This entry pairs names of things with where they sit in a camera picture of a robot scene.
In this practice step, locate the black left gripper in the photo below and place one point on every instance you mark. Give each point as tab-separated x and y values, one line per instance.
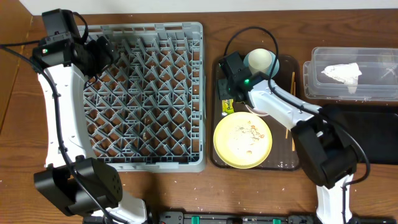
104	50

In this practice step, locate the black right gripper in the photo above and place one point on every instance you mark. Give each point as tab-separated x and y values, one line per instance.
222	88

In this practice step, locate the yellow green snack wrapper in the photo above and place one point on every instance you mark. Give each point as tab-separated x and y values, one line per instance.
227	107

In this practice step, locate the white tissue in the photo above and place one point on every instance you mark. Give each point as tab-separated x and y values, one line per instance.
348	74

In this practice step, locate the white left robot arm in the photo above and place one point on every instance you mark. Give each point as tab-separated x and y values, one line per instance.
74	180

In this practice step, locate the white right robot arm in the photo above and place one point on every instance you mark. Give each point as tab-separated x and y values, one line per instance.
328	154

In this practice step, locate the light blue bowl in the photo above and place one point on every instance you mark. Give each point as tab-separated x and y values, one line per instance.
275	70

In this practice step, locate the cream plastic cup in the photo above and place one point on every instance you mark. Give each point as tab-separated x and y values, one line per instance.
259	60

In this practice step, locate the pink bowl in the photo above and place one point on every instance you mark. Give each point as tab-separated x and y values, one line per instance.
256	112

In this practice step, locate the left wooden chopstick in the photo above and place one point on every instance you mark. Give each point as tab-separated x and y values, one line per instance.
292	80

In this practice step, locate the yellow plate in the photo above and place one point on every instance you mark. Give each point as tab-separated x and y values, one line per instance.
242	140

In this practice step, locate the gray dish rack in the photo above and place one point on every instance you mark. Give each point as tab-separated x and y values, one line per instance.
147	111

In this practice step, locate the dark brown tray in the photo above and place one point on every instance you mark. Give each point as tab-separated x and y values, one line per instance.
281	156

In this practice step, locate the clear plastic bin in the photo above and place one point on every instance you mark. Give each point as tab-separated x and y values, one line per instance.
378	81

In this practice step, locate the black plastic bin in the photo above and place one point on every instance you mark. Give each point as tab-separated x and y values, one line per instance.
374	127

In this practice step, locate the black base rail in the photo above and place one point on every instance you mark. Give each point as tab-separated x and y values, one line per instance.
189	218

